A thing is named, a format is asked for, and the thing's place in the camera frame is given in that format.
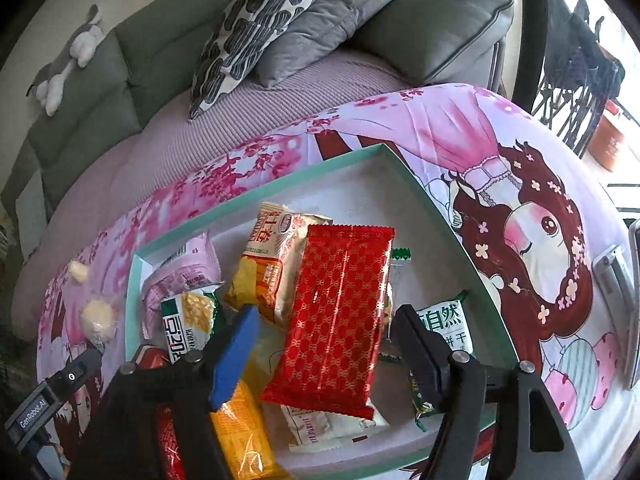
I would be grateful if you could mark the grey white plush toy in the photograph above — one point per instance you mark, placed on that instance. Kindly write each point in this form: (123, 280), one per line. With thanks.
(48, 85)

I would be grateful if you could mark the round green cookie packet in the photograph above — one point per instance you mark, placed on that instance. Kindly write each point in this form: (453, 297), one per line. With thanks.
(401, 254)

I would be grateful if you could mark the pink snack packet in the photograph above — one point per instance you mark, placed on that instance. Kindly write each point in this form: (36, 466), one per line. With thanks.
(193, 265)

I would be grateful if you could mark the small red box snack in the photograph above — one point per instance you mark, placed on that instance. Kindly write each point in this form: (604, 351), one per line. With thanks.
(148, 357)

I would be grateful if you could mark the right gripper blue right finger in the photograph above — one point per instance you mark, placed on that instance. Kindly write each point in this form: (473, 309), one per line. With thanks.
(427, 355)

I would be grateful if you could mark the grey sofa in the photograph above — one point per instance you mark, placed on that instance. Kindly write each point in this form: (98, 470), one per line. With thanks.
(146, 61)

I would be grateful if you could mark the green mung bean biscuit pack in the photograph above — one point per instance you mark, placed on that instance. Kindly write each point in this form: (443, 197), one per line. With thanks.
(446, 318)

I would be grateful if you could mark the white printed snack packet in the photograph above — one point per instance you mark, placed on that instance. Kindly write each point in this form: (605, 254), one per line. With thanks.
(315, 432)

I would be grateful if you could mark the small cream jelly cup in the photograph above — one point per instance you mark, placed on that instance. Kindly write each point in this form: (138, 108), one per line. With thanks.
(78, 271)

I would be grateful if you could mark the orange bread packet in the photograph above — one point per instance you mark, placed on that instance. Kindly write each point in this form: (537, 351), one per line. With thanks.
(243, 438)

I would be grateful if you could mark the grey cushion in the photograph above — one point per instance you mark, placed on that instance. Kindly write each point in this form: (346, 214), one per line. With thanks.
(316, 33)

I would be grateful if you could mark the pale pillow on sofa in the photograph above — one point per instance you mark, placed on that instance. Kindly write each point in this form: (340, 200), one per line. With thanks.
(31, 214)

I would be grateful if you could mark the round white bun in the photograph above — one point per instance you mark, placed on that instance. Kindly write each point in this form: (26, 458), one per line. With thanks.
(98, 322)

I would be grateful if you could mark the orange cream cracker packet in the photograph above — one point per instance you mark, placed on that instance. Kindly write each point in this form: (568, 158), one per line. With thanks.
(266, 275)

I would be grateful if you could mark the black white patterned pillow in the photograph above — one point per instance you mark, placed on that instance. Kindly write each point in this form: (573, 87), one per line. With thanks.
(239, 39)

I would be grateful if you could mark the pink cartoon printed blanket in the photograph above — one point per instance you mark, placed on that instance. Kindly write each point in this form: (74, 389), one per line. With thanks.
(530, 220)

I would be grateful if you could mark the large red patterned snack pack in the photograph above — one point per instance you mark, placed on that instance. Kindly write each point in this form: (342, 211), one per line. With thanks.
(331, 348)

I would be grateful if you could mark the green white cracker packet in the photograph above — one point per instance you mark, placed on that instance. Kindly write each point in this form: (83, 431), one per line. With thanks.
(190, 319)

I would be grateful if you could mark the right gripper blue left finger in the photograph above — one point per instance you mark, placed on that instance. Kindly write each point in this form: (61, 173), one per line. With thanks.
(228, 352)

